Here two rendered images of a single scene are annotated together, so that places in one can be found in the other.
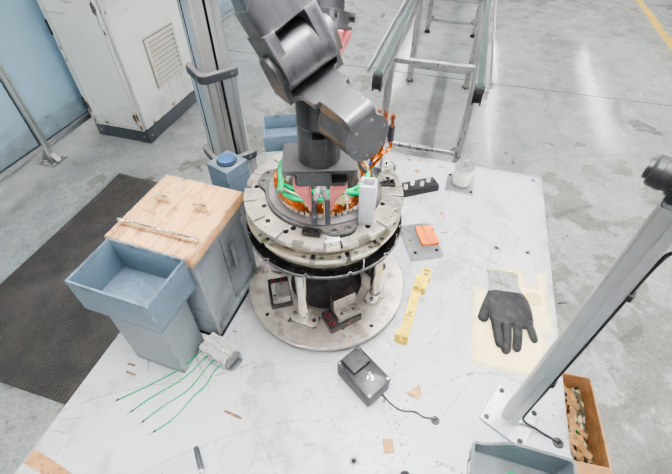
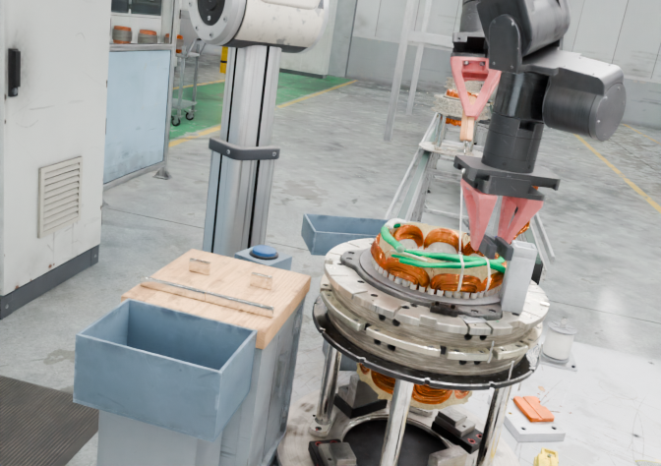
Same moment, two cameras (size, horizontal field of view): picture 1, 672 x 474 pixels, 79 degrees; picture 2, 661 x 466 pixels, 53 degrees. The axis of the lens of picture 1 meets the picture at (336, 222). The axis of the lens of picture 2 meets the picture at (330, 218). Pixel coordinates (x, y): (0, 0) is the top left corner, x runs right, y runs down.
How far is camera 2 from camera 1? 0.42 m
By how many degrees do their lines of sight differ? 29
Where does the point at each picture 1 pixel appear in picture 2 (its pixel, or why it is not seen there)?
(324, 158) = (525, 158)
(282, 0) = not seen: outside the picture
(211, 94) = (242, 175)
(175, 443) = not seen: outside the picture
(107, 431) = not seen: outside the picture
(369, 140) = (610, 115)
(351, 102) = (598, 67)
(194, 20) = (250, 79)
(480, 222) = (600, 403)
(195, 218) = (255, 293)
